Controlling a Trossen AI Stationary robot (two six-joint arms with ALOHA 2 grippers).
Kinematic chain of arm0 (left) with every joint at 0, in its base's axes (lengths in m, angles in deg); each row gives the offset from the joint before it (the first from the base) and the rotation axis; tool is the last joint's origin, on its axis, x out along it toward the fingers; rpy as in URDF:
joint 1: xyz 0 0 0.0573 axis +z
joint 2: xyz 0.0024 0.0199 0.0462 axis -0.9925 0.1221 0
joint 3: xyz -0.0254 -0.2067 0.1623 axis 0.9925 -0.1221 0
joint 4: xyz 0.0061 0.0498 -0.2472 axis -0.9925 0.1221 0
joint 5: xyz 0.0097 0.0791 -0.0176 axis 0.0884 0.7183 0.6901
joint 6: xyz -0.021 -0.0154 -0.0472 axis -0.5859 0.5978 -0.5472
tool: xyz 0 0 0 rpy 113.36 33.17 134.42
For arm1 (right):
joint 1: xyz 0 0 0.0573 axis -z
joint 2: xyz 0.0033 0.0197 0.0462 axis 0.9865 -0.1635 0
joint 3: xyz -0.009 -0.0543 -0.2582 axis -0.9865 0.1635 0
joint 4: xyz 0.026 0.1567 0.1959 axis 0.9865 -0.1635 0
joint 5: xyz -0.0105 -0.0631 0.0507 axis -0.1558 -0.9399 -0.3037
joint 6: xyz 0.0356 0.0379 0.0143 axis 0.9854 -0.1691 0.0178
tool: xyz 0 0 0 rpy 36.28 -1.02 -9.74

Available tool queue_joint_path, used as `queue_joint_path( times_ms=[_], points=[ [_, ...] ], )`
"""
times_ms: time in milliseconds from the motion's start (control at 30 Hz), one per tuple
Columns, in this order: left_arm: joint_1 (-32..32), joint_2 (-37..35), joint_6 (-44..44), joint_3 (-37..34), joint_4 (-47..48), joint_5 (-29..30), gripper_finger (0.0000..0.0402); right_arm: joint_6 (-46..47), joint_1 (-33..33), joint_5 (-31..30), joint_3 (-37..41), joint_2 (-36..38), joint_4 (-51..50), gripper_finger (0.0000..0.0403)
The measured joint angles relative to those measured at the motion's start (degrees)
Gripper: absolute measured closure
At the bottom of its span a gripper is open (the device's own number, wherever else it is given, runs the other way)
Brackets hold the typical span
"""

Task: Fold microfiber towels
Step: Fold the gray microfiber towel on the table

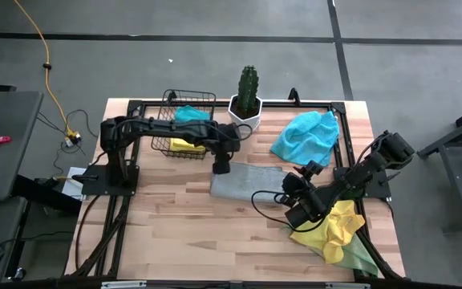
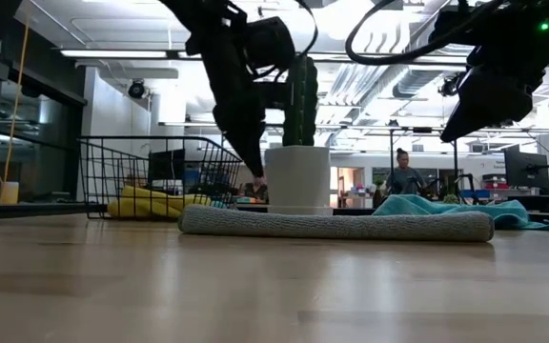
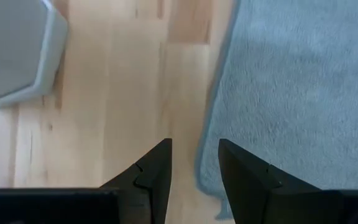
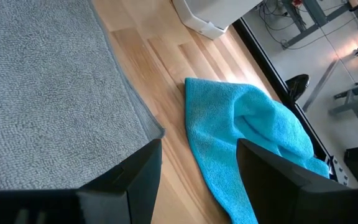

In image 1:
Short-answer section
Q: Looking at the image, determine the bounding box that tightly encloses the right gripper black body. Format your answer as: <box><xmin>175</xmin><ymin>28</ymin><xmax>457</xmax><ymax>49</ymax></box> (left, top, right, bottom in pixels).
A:
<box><xmin>282</xmin><ymin>160</ymin><xmax>334</xmax><ymax>220</ymax></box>

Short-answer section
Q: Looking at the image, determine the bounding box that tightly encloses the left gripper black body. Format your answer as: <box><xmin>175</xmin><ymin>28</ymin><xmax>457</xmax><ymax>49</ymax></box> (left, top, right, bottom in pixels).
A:
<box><xmin>206</xmin><ymin>123</ymin><xmax>242</xmax><ymax>159</ymax></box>

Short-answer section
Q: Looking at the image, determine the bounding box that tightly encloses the grey microfiber towel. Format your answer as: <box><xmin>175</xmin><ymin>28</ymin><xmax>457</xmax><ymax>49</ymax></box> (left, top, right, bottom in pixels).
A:
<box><xmin>209</xmin><ymin>161</ymin><xmax>293</xmax><ymax>202</ymax></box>

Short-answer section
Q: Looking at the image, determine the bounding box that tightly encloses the yellow microfiber towel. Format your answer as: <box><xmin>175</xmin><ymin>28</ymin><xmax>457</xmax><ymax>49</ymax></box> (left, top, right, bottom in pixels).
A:
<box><xmin>168</xmin><ymin>136</ymin><xmax>208</xmax><ymax>155</ymax></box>
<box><xmin>290</xmin><ymin>199</ymin><xmax>367</xmax><ymax>266</ymax></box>

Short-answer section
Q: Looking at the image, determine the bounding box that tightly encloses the dark teal microfiber towel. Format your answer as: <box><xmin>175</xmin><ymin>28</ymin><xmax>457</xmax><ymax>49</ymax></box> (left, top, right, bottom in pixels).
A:
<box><xmin>173</xmin><ymin>104</ymin><xmax>213</xmax><ymax>124</ymax></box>

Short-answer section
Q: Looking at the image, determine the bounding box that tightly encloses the light blue microfiber towel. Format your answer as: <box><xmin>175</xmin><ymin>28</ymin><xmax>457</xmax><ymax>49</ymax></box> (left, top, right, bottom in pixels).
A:
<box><xmin>269</xmin><ymin>110</ymin><xmax>342</xmax><ymax>168</ymax></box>

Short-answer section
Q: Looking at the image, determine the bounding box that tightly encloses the light green microfiber towel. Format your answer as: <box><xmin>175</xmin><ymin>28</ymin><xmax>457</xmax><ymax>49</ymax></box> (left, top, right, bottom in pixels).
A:
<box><xmin>282</xmin><ymin>216</ymin><xmax>380</xmax><ymax>279</ymax></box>

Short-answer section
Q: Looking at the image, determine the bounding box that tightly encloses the white hexagonal plant pot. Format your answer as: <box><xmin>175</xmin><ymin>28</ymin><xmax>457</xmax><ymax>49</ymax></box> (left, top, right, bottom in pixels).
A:
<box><xmin>227</xmin><ymin>94</ymin><xmax>264</xmax><ymax>134</ymax></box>

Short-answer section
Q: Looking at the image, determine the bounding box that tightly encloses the green cactus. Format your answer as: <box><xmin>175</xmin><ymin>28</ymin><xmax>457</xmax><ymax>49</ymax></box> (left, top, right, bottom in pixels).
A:
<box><xmin>237</xmin><ymin>64</ymin><xmax>261</xmax><ymax>117</ymax></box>

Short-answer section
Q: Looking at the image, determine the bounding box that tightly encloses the yellow power plug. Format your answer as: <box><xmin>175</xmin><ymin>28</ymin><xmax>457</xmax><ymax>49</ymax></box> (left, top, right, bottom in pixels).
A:
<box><xmin>63</xmin><ymin>128</ymin><xmax>83</xmax><ymax>149</ymax></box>

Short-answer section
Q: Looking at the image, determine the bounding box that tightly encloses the white paper sheet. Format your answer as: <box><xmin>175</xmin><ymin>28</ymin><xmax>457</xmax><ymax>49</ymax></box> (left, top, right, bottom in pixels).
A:
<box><xmin>60</xmin><ymin>166</ymin><xmax>90</xmax><ymax>201</ymax></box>

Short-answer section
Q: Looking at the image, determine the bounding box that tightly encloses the dark metal side stand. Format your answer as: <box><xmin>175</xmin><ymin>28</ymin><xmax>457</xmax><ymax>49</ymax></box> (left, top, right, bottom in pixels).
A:
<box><xmin>417</xmin><ymin>104</ymin><xmax>462</xmax><ymax>234</ymax></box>

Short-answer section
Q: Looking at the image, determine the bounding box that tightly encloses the grey side table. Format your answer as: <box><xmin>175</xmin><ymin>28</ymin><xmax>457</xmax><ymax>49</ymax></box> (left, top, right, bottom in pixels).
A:
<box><xmin>0</xmin><ymin>91</ymin><xmax>45</xmax><ymax>203</ymax></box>

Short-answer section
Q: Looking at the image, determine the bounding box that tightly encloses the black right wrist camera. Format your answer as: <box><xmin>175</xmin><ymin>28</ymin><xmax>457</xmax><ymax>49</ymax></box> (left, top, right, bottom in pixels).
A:
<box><xmin>285</xmin><ymin>205</ymin><xmax>317</xmax><ymax>229</ymax></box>

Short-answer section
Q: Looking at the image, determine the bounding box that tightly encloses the black wire basket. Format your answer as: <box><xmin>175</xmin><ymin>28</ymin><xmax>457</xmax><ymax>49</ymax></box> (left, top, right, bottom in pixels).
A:
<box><xmin>150</xmin><ymin>88</ymin><xmax>218</xmax><ymax>161</ymax></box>

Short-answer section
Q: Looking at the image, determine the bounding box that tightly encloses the black aluminium table frame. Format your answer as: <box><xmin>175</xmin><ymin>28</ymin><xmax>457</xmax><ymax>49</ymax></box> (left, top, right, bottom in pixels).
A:
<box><xmin>69</xmin><ymin>87</ymin><xmax>407</xmax><ymax>282</ymax></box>

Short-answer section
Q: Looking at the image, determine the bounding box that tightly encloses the yellow power cable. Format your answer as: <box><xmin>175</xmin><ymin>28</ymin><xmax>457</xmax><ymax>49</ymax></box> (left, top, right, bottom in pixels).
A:
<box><xmin>13</xmin><ymin>0</ymin><xmax>83</xmax><ymax>148</ymax></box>

